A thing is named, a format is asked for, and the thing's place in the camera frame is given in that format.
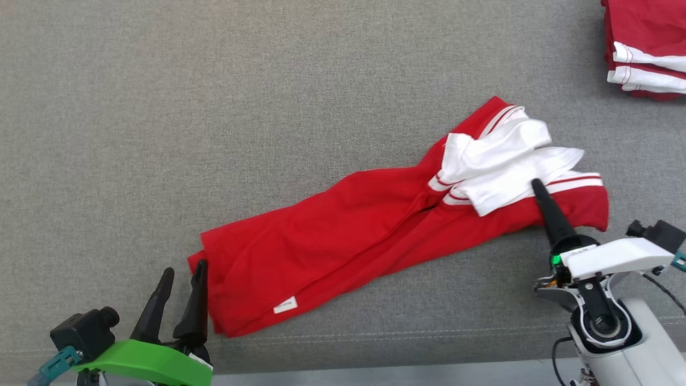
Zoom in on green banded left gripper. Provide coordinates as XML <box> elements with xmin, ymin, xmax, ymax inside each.
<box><xmin>72</xmin><ymin>259</ymin><xmax>214</xmax><ymax>386</ymax></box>

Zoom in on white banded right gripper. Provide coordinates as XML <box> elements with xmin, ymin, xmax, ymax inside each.
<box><xmin>531</xmin><ymin>179</ymin><xmax>675</xmax><ymax>283</ymax></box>

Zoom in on red white basketball jersey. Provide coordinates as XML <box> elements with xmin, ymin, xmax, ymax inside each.
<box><xmin>188</xmin><ymin>95</ymin><xmax>610</xmax><ymax>338</ymax></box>

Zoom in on red shorts with white stripes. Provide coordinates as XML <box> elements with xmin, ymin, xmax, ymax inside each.
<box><xmin>600</xmin><ymin>0</ymin><xmax>686</xmax><ymax>101</ymax></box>

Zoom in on black cable with teal plug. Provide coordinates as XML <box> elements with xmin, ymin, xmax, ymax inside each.
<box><xmin>27</xmin><ymin>346</ymin><xmax>84</xmax><ymax>386</ymax></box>
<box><xmin>640</xmin><ymin>251</ymin><xmax>686</xmax><ymax>317</ymax></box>

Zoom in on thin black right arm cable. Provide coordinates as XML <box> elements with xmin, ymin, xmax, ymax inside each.
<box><xmin>551</xmin><ymin>337</ymin><xmax>577</xmax><ymax>386</ymax></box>

